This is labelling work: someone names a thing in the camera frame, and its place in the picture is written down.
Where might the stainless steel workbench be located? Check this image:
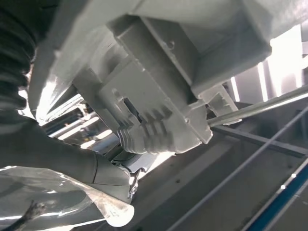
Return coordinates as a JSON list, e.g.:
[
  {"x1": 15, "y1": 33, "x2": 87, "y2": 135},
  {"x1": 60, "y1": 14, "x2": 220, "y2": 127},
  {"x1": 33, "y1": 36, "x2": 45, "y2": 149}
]
[{"x1": 166, "y1": 84, "x2": 308, "y2": 231}]

